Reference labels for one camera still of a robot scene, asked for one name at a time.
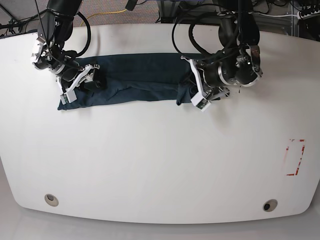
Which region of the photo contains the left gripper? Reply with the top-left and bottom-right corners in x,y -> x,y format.
181,44 -> 263,102

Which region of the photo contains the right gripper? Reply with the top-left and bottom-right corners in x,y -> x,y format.
30,41 -> 107,95

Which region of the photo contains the dark teal T-shirt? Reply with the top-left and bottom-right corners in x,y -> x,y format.
57,53 -> 195,111

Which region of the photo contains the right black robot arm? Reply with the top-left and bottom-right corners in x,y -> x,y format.
30,0 -> 106,98

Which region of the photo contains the black tripod leg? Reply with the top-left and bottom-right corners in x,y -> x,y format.
0,0 -> 48,25

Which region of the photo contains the white power strip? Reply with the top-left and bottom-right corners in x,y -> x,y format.
297,5 -> 320,20

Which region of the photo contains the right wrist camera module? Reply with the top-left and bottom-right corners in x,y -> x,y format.
60,90 -> 77,105

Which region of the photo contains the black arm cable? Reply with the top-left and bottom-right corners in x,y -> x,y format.
171,14 -> 226,62

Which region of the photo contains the yellow cable on floor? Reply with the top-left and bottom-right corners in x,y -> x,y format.
80,8 -> 128,27

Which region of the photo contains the left table cable grommet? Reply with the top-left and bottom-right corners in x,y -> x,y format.
44,194 -> 59,207

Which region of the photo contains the table cable grommet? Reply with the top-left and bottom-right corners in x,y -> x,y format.
262,199 -> 278,212
44,194 -> 59,207

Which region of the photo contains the right table cable grommet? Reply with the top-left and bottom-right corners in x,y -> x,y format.
262,199 -> 278,212

